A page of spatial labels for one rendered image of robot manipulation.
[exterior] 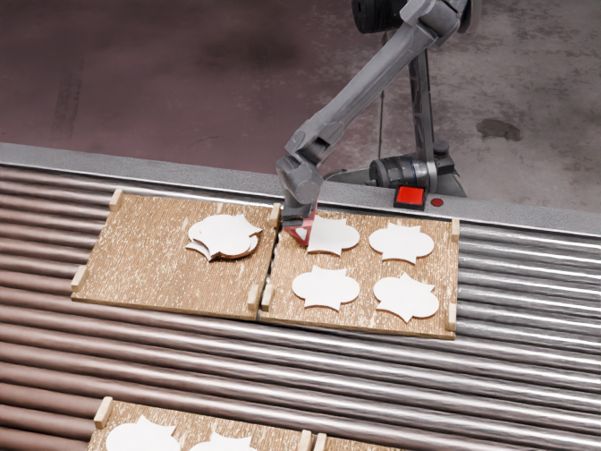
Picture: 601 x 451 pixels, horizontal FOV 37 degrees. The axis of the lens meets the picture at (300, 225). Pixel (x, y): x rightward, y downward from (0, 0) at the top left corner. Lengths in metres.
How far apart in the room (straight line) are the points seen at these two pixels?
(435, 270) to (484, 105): 2.23
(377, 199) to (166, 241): 0.52
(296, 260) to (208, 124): 2.08
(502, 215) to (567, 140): 1.86
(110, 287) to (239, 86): 2.38
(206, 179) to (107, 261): 0.37
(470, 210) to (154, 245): 0.76
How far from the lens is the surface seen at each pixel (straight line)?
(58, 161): 2.45
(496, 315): 1.99
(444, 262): 2.05
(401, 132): 3.98
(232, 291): 1.98
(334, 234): 2.08
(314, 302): 1.94
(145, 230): 2.16
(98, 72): 4.51
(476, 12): 2.55
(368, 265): 2.03
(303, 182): 1.89
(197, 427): 1.77
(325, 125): 1.92
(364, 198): 2.23
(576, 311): 2.04
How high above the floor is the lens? 2.37
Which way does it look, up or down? 42 degrees down
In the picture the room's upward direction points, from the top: 2 degrees counter-clockwise
